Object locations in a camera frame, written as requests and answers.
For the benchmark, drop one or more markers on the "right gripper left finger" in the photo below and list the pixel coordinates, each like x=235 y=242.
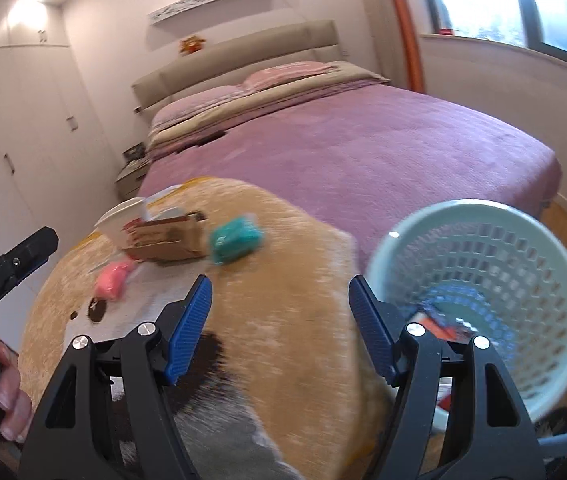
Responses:
x=71 y=436

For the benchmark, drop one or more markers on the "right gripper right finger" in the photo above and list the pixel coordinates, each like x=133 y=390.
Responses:
x=489 y=434

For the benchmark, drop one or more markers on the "pink packet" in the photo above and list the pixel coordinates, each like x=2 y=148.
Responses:
x=111 y=280

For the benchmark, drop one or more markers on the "brown cardboard box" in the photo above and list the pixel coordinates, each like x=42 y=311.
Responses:
x=170 y=239

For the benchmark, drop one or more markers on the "teal packet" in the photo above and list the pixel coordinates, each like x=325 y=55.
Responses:
x=235 y=239

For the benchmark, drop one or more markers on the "blue white milk carton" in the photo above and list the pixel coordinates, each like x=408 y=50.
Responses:
x=440 y=324

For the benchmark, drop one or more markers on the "black trash bin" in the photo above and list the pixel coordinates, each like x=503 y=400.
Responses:
x=553 y=424

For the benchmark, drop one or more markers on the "person's left hand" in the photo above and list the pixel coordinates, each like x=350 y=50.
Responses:
x=14 y=402

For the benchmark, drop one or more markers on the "white wardrobe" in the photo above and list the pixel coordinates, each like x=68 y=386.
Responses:
x=56 y=167

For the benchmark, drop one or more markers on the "light green plastic basket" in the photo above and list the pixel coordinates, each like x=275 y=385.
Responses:
x=493 y=269

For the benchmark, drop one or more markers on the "white bedside table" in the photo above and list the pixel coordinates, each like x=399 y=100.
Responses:
x=129 y=180

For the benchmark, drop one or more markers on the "yellow bear plush blanket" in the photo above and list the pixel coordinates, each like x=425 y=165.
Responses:
x=281 y=386

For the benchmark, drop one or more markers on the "left pink pillow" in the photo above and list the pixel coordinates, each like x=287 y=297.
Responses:
x=185 y=108

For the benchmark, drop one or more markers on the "pink pillow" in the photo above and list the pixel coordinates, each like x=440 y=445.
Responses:
x=185 y=108
x=281 y=74

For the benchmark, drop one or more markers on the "bed with purple cover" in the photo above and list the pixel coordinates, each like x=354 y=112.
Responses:
x=363 y=159

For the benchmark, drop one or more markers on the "orange plush toy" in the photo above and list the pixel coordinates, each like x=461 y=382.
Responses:
x=191 y=44

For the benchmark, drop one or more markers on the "right pink pillow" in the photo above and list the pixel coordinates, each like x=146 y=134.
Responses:
x=281 y=74

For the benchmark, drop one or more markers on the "beige folded blanket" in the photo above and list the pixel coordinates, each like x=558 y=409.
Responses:
x=344 y=77

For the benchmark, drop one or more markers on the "beige padded headboard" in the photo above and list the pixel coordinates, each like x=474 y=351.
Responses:
x=231 y=61

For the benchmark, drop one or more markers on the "beige orange curtain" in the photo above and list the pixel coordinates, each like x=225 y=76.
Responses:
x=395 y=39

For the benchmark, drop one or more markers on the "photo frame on nightstand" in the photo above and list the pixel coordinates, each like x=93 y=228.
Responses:
x=135 y=152

